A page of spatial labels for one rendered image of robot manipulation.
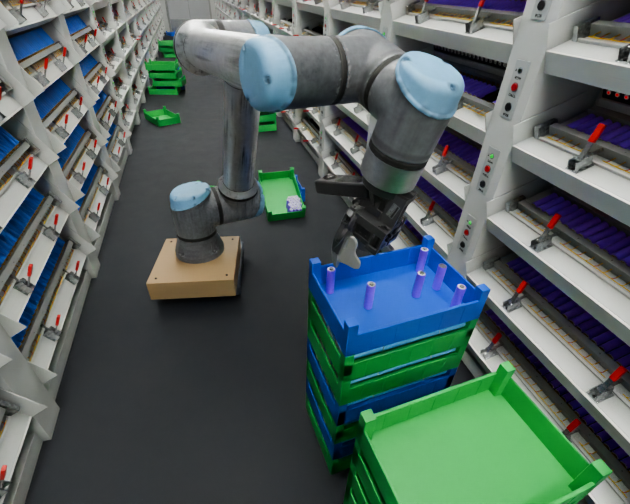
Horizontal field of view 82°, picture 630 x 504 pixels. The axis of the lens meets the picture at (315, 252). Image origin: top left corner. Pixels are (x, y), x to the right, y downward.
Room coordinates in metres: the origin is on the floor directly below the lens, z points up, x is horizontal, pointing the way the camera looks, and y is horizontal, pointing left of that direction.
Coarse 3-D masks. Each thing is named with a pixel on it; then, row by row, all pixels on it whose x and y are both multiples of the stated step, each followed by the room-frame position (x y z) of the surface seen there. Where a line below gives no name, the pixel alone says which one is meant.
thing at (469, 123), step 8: (424, 48) 1.56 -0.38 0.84; (440, 56) 1.49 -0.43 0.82; (448, 56) 1.44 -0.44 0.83; (456, 56) 1.40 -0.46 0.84; (464, 64) 1.35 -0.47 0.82; (472, 64) 1.31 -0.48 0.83; (480, 64) 1.27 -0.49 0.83; (496, 72) 1.20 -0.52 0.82; (504, 72) 1.17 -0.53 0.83; (456, 112) 1.09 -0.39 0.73; (464, 112) 1.08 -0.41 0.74; (472, 112) 1.07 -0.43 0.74; (488, 112) 0.94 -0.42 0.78; (456, 120) 1.07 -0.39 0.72; (464, 120) 1.03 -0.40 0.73; (472, 120) 1.02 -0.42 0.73; (480, 120) 1.01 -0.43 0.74; (488, 120) 0.94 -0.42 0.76; (456, 128) 1.07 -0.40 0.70; (464, 128) 1.03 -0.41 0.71; (472, 128) 1.00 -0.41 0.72; (480, 128) 0.97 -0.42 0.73; (472, 136) 1.00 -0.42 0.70; (480, 136) 0.97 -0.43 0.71
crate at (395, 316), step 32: (384, 256) 0.67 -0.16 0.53; (416, 256) 0.70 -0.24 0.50; (320, 288) 0.54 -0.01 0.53; (352, 288) 0.60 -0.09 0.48; (384, 288) 0.60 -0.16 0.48; (448, 288) 0.61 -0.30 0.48; (480, 288) 0.53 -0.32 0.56; (352, 320) 0.43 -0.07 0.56; (384, 320) 0.51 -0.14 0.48; (416, 320) 0.47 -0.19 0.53; (448, 320) 0.50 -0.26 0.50; (352, 352) 0.42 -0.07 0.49
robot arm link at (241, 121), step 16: (240, 32) 1.06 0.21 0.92; (256, 32) 1.07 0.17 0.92; (224, 96) 1.13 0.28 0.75; (240, 96) 1.09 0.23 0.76; (224, 112) 1.14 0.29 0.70; (240, 112) 1.11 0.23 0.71; (256, 112) 1.14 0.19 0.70; (224, 128) 1.16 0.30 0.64; (240, 128) 1.12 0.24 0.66; (256, 128) 1.16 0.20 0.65; (224, 144) 1.18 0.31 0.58; (240, 144) 1.14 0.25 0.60; (256, 144) 1.19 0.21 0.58; (224, 160) 1.19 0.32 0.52; (240, 160) 1.16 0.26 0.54; (224, 176) 1.22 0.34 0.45; (240, 176) 1.18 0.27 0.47; (224, 192) 1.20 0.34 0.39; (240, 192) 1.20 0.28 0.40; (256, 192) 1.25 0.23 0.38; (224, 208) 1.19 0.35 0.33; (240, 208) 1.21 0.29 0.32; (256, 208) 1.25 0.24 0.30
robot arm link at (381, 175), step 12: (372, 156) 0.50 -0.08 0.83; (360, 168) 0.53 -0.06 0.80; (372, 168) 0.50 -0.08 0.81; (384, 168) 0.48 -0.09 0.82; (396, 168) 0.48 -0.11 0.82; (372, 180) 0.49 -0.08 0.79; (384, 180) 0.48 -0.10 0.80; (396, 180) 0.48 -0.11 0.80; (408, 180) 0.48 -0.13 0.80; (396, 192) 0.48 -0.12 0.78
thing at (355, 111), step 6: (342, 108) 1.95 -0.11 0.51; (348, 108) 1.86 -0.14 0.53; (354, 108) 1.79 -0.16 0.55; (360, 108) 1.78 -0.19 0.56; (348, 114) 1.87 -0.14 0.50; (354, 114) 1.77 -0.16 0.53; (360, 114) 1.75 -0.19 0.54; (366, 114) 1.60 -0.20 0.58; (354, 120) 1.80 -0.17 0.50; (360, 120) 1.70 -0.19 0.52; (366, 120) 1.66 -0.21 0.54; (366, 126) 1.64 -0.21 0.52
